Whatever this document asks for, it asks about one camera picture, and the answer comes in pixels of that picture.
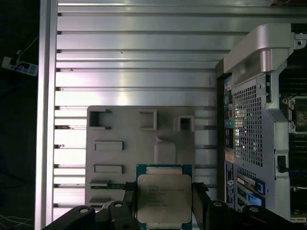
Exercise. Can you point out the CPU socket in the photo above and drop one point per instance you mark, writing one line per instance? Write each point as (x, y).
(301, 117)

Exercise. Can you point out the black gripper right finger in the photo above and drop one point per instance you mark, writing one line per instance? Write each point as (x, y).
(216, 215)

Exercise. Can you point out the black and silver PC case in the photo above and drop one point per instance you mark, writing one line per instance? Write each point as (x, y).
(249, 134)

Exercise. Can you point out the green motherboard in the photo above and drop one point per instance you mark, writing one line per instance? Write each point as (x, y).
(297, 153)

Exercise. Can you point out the silver topped CPU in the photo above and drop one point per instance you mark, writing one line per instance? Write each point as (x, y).
(163, 191)

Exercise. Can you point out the white power strip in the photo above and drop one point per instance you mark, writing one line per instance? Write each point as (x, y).
(14, 64)

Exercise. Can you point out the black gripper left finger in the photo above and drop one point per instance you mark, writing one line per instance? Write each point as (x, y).
(117, 215)

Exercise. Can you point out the grey parts rack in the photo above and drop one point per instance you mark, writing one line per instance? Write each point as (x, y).
(134, 148)

